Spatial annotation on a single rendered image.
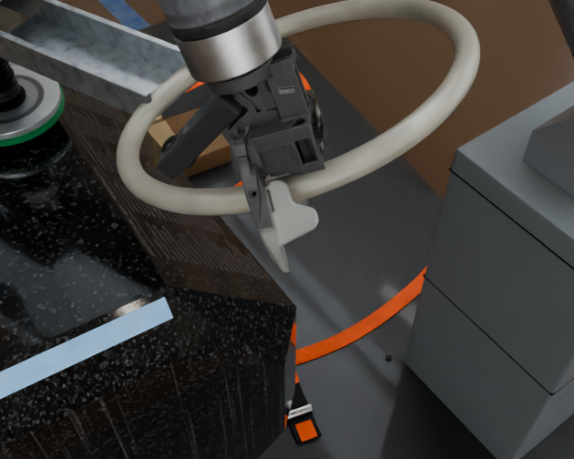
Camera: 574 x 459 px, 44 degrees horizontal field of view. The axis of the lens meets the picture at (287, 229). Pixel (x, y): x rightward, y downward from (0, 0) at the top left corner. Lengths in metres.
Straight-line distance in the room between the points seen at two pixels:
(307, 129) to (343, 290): 1.58
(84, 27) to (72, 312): 0.47
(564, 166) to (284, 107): 0.82
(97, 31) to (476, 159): 0.74
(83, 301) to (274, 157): 0.59
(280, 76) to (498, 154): 0.86
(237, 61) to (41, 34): 0.72
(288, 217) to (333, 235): 1.66
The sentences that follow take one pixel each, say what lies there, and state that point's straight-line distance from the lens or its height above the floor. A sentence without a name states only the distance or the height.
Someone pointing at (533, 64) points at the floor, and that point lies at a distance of 3.22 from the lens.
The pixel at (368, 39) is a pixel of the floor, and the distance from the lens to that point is 3.21.
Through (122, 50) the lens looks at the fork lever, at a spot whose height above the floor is 1.13.
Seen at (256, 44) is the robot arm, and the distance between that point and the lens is 0.64.
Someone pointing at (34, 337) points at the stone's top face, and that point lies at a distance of 1.19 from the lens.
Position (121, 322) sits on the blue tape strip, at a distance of 1.19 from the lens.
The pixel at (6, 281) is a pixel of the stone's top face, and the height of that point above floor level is 0.87.
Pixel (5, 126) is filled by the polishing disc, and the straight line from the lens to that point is 1.45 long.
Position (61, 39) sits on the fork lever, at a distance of 1.29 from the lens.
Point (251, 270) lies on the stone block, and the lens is 1.46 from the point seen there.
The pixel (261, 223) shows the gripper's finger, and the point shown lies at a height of 1.30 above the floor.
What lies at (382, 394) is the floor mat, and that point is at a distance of 2.05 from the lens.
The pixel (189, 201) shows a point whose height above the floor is 1.25.
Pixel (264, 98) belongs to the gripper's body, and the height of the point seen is 1.39.
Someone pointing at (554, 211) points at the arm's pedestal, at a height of 0.85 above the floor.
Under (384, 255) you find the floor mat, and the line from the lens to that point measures 2.32.
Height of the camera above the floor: 1.82
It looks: 50 degrees down
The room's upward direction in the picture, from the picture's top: straight up
